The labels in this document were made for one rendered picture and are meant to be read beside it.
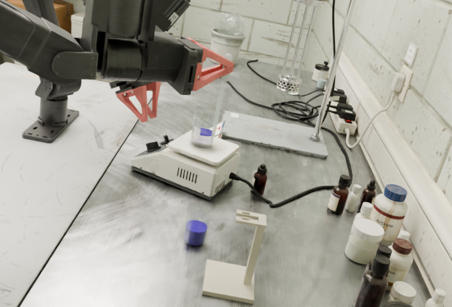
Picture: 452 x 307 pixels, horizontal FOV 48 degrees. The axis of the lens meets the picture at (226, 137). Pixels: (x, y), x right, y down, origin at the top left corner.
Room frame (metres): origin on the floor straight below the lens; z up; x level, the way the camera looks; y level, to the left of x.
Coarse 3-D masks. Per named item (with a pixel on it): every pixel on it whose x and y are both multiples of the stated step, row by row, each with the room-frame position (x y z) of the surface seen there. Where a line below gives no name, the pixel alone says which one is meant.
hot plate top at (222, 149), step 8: (184, 136) 1.02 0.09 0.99; (168, 144) 0.96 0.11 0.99; (176, 144) 0.97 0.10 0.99; (184, 144) 0.97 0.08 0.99; (216, 144) 1.01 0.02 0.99; (224, 144) 1.02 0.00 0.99; (232, 144) 1.03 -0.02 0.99; (184, 152) 0.94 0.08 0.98; (192, 152) 0.94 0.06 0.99; (200, 152) 0.95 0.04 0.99; (208, 152) 0.96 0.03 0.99; (216, 152) 0.97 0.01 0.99; (224, 152) 0.97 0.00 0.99; (232, 152) 0.98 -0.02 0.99; (200, 160) 0.93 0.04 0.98; (208, 160) 0.92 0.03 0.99; (216, 160) 0.93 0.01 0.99; (224, 160) 0.95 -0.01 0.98
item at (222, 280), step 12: (252, 216) 0.68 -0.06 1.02; (264, 216) 0.68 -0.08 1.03; (264, 228) 0.67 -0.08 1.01; (252, 252) 0.67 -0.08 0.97; (216, 264) 0.70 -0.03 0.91; (228, 264) 0.71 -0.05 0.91; (252, 264) 0.67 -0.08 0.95; (204, 276) 0.67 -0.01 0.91; (216, 276) 0.67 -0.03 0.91; (228, 276) 0.68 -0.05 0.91; (240, 276) 0.68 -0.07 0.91; (252, 276) 0.67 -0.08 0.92; (204, 288) 0.64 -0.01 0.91; (216, 288) 0.64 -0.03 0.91; (228, 288) 0.65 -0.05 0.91; (240, 288) 0.65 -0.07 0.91; (252, 288) 0.66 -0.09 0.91; (240, 300) 0.63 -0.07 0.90; (252, 300) 0.63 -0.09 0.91
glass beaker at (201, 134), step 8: (200, 112) 1.01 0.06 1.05; (208, 112) 1.01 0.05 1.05; (200, 120) 0.96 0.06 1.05; (208, 120) 0.96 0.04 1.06; (192, 128) 0.98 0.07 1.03; (200, 128) 0.96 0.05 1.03; (208, 128) 0.96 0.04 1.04; (216, 128) 0.98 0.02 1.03; (192, 136) 0.97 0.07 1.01; (200, 136) 0.96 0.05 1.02; (208, 136) 0.97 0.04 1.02; (192, 144) 0.97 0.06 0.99; (200, 144) 0.96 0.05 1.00; (208, 144) 0.97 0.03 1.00
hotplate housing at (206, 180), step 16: (144, 160) 0.97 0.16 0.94; (160, 160) 0.95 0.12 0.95; (176, 160) 0.94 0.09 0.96; (192, 160) 0.94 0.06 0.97; (160, 176) 0.95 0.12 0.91; (176, 176) 0.94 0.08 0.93; (192, 176) 0.93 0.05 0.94; (208, 176) 0.92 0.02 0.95; (224, 176) 0.95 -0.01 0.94; (192, 192) 0.93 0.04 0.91; (208, 192) 0.91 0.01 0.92
